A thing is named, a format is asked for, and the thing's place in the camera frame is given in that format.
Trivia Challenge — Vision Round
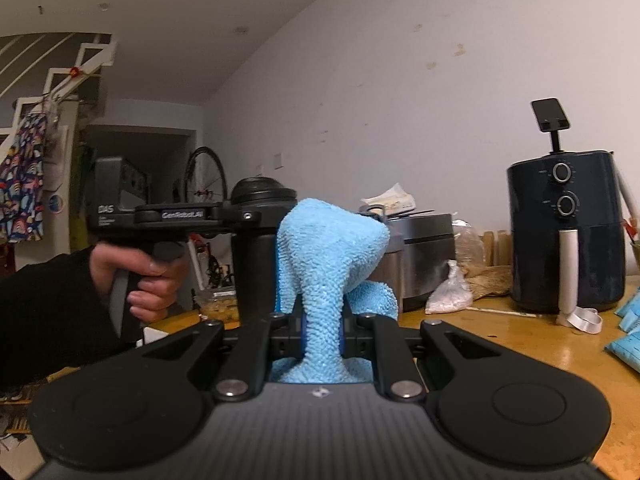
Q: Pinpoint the clear tub of nuts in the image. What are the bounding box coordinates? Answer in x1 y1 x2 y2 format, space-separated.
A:
194 287 241 322

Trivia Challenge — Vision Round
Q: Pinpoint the colourful printed cloth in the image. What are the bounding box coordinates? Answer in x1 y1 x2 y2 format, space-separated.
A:
0 112 48 243

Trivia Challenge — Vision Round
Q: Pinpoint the blue wet wipe packet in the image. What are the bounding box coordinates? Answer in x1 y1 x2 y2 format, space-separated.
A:
604 330 640 373
615 292 640 333

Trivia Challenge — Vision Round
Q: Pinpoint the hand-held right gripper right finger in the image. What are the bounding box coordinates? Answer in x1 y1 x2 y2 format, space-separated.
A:
341 310 506 402

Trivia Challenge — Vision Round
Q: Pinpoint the wooden chair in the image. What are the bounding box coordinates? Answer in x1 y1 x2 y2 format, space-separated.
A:
481 230 513 267

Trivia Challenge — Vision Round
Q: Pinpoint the black gradient water bottle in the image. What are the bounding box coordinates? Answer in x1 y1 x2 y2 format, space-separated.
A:
229 176 299 331

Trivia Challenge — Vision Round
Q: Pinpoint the thin white stick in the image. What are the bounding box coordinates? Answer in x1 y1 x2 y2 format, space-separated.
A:
470 306 538 317

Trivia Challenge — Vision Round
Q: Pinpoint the blue microfiber cloth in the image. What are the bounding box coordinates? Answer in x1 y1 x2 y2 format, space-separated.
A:
270 198 401 385

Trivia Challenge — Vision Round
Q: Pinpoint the person's left hand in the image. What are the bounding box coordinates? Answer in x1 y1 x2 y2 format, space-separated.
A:
90 241 188 324

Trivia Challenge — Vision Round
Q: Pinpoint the bicycle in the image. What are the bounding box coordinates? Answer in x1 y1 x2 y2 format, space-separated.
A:
172 146 238 293

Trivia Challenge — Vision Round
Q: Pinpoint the bag of white grains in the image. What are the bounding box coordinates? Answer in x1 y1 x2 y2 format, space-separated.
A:
425 260 474 315

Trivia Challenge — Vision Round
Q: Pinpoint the grey rice cooker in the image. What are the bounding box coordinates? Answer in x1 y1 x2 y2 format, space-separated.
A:
372 212 455 313

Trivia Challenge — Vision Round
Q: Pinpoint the white staircase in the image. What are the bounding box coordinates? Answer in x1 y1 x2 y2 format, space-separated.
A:
0 32 118 161

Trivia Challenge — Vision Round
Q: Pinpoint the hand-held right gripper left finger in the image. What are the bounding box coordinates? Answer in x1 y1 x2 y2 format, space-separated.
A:
122 310 308 403

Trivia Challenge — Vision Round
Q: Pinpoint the white paper roll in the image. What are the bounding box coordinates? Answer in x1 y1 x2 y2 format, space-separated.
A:
612 165 640 241

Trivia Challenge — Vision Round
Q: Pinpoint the white tissue pack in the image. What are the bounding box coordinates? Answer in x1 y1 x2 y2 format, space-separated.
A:
359 183 417 216

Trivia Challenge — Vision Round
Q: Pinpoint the black phone stand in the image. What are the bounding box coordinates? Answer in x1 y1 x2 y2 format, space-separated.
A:
531 97 572 153

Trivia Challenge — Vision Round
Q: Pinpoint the dark blue air fryer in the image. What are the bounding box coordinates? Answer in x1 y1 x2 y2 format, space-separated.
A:
506 150 628 313

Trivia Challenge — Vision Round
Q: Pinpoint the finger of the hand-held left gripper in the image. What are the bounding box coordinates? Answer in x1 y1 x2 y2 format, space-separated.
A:
225 208 263 235

